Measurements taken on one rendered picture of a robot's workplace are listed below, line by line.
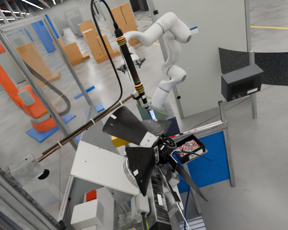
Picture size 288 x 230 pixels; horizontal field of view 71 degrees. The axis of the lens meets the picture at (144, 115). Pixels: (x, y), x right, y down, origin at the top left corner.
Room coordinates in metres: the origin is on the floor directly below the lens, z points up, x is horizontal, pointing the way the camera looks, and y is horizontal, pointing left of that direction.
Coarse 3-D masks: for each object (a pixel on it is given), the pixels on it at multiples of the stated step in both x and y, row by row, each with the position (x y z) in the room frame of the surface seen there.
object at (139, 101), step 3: (132, 93) 0.96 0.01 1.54; (135, 93) 0.95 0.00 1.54; (138, 93) 0.95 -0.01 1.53; (135, 96) 0.94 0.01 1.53; (138, 96) 0.94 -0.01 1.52; (138, 99) 0.95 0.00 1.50; (141, 99) 0.95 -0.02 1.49; (147, 99) 1.00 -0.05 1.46; (138, 102) 0.96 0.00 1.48; (141, 102) 0.95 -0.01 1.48; (147, 102) 0.97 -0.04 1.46; (150, 102) 0.96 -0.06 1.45; (141, 105) 0.95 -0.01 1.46; (144, 105) 0.95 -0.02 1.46; (147, 105) 0.94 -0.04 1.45
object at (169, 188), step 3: (159, 168) 0.81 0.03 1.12; (162, 171) 0.79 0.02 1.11; (162, 174) 0.77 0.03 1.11; (165, 177) 0.75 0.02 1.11; (165, 180) 0.73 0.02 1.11; (165, 183) 0.72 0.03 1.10; (168, 183) 0.71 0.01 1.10; (168, 186) 0.69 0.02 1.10; (168, 189) 0.68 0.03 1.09; (171, 189) 0.67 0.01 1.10; (177, 204) 0.59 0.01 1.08; (177, 207) 0.58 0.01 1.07; (180, 207) 0.58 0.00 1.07; (180, 210) 0.57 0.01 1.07; (180, 213) 0.56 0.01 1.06; (183, 216) 0.54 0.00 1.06; (186, 222) 0.51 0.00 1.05; (189, 228) 0.49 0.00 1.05
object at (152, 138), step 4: (148, 132) 0.94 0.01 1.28; (144, 136) 0.93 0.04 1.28; (148, 136) 0.93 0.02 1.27; (152, 136) 0.93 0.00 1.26; (144, 140) 0.92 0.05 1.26; (152, 140) 0.91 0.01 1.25; (140, 144) 0.90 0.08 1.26; (144, 144) 0.90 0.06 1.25; (148, 144) 0.90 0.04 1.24; (152, 144) 0.90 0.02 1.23
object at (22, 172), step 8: (24, 160) 0.68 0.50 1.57; (32, 160) 0.66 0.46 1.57; (8, 168) 0.66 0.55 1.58; (16, 168) 0.65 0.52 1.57; (24, 168) 0.64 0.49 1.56; (32, 168) 0.65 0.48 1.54; (40, 168) 0.66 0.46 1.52; (8, 176) 0.63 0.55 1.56; (16, 176) 0.63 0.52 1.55; (24, 176) 0.63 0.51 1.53; (32, 176) 0.64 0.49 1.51; (16, 184) 0.63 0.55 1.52; (24, 184) 0.62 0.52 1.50
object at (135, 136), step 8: (120, 112) 1.06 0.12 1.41; (128, 112) 1.06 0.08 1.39; (112, 120) 1.00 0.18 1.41; (120, 120) 1.01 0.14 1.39; (128, 120) 1.01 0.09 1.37; (136, 120) 1.01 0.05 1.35; (104, 128) 0.96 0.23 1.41; (112, 128) 0.97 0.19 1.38; (120, 128) 0.97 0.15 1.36; (128, 128) 0.97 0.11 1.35; (136, 128) 0.96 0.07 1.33; (144, 128) 0.96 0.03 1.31; (120, 136) 0.93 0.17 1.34; (128, 136) 0.93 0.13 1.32; (136, 136) 0.93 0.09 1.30; (136, 144) 0.90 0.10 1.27
